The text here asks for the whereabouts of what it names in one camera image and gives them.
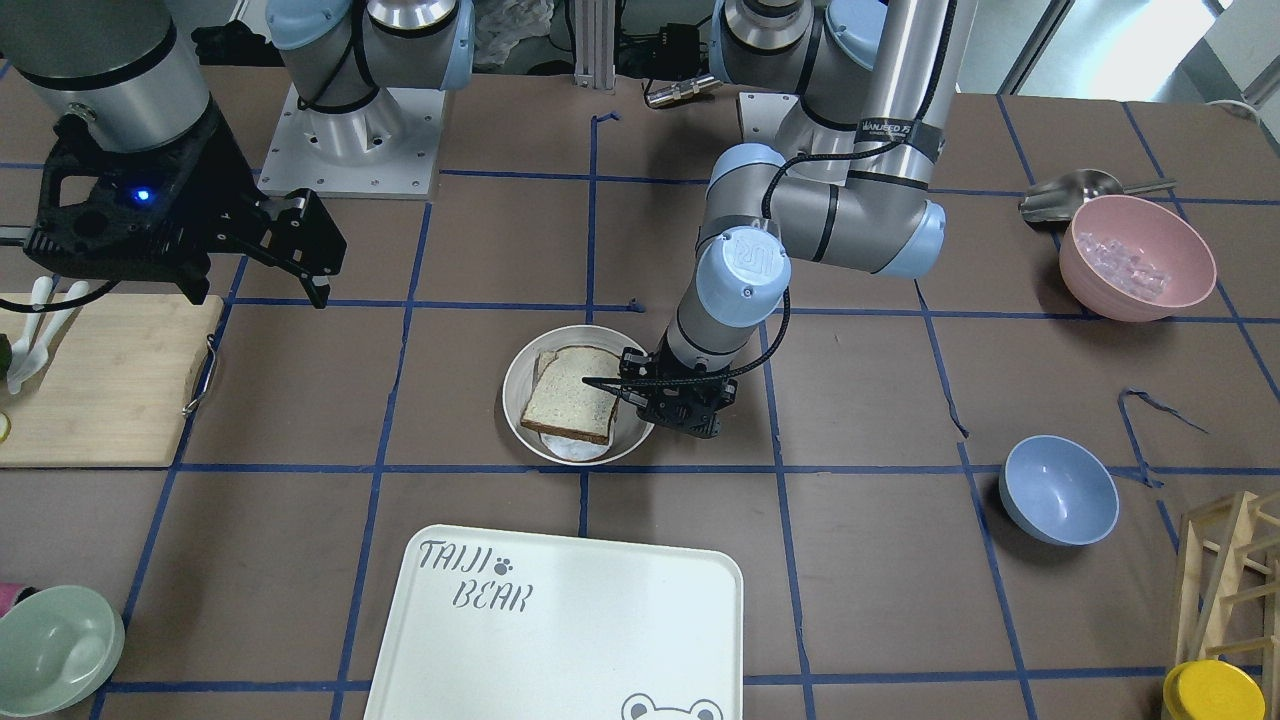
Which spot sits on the pink bowl with ice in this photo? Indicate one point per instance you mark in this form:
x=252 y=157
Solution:
x=1131 y=260

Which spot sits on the cream round plate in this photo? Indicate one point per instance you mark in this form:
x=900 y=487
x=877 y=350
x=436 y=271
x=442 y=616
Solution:
x=628 y=432

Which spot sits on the white plastic knife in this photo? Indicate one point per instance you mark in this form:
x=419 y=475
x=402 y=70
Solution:
x=38 y=351

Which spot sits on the cream bear tray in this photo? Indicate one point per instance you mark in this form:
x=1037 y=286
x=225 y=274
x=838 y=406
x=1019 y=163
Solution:
x=495 y=624

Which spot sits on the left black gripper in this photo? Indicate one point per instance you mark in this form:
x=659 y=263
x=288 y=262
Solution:
x=634 y=362

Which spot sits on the metal scoop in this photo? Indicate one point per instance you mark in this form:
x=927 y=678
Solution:
x=1056 y=200

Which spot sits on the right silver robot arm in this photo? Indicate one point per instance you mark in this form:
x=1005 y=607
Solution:
x=138 y=78

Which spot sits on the wooden cutting board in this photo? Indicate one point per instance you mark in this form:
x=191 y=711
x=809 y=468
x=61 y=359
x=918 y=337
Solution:
x=112 y=395

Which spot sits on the bread slice from board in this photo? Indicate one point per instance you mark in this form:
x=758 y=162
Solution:
x=562 y=404

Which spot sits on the pink cloth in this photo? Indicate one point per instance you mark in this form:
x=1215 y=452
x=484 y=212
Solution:
x=13 y=593

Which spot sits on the green bowl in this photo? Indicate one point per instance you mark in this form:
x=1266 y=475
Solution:
x=57 y=648

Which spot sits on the aluminium frame post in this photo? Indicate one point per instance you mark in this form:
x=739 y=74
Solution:
x=594 y=44

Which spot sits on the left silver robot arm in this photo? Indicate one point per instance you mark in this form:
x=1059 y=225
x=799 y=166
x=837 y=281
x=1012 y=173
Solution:
x=844 y=182

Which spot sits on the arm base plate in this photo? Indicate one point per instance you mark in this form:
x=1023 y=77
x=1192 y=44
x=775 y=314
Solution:
x=387 y=150
x=761 y=115

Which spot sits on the wooden dish rack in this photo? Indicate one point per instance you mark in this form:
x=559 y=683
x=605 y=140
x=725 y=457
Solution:
x=1225 y=582

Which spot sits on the blue bowl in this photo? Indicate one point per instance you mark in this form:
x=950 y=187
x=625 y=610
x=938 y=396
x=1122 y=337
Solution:
x=1058 y=492

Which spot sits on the yellow mug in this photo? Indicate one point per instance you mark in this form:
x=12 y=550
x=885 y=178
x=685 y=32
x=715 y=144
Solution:
x=1211 y=689

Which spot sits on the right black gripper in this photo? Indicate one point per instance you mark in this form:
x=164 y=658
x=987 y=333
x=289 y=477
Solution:
x=222 y=192

